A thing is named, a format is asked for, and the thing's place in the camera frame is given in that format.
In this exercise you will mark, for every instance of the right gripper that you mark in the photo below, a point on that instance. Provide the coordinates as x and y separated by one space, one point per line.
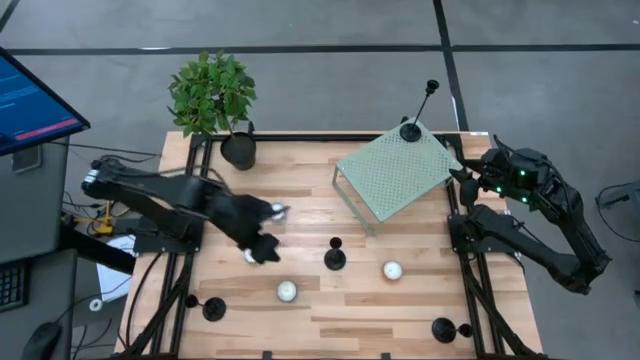
495 170

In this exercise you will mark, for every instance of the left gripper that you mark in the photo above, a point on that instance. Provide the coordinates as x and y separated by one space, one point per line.
240 217

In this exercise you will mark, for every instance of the blue patterned tin candle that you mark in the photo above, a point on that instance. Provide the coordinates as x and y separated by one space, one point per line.
287 291
280 211

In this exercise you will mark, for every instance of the black candlestick holder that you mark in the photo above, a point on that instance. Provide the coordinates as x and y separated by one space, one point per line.
444 330
411 133
335 260
214 309

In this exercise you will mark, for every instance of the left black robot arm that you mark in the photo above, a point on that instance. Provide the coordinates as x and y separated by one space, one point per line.
150 190

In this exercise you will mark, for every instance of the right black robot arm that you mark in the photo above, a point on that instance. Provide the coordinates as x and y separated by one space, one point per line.
525 245

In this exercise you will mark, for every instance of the red patterned tin candle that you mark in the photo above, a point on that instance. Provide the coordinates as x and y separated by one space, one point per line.
248 257

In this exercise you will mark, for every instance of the orange patterned tin candle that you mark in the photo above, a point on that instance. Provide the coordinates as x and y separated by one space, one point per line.
392 270

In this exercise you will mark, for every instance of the green perforated metal shelf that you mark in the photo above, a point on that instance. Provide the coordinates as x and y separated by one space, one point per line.
395 170

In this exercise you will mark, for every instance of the potted green plant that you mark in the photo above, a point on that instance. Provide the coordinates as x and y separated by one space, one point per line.
210 95

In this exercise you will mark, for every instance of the white paper sheet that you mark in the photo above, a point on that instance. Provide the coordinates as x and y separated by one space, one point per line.
112 280

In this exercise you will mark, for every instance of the yellow clamp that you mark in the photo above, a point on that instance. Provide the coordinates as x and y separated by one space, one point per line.
104 224

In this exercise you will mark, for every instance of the black support bar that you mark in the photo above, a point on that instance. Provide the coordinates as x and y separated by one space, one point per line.
100 252

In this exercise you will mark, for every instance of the white tape roll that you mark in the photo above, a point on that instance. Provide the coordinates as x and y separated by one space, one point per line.
95 304

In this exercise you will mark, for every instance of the grey desk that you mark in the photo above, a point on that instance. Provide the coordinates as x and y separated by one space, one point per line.
40 210

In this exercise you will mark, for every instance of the black computer mouse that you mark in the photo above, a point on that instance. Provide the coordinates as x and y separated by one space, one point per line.
42 342

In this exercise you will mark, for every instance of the black keyboard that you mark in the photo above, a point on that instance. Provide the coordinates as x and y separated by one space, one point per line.
11 285

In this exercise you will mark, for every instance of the black framed computer monitor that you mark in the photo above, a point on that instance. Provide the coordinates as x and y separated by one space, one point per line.
30 105

